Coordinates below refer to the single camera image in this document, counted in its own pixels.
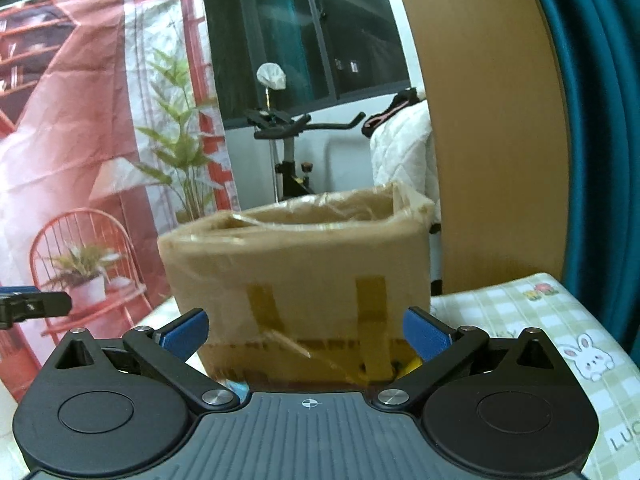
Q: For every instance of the red printed backdrop cloth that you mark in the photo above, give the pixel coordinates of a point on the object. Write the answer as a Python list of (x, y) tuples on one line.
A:
[(75, 135)]

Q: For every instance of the dark window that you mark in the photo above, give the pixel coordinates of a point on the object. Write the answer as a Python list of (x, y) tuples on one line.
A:
[(350, 35)]

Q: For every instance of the wooden board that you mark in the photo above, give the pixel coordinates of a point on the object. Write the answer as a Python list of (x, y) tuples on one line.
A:
[(490, 135)]

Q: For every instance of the black exercise bike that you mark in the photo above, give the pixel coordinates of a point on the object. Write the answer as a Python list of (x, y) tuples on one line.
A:
[(287, 160)]

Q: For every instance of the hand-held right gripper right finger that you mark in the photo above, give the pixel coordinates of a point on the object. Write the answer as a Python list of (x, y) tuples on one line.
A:
[(425, 332)]

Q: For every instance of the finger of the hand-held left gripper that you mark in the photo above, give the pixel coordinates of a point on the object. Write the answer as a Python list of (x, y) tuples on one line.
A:
[(35, 305)]

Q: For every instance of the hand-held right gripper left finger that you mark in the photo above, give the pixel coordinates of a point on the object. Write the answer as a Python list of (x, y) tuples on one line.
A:
[(185, 332)]

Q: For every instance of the teal curtain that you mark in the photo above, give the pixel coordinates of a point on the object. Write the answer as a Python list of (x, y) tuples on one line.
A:
[(600, 135)]

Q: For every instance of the brown cardboard box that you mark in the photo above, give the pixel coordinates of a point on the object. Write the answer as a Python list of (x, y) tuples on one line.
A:
[(300, 270)]

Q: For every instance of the green checked tablecloth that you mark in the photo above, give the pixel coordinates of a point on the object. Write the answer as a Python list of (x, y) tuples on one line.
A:
[(565, 310)]

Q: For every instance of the white cloth cap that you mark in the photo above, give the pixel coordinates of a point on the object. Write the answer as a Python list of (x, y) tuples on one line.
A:
[(271, 76)]

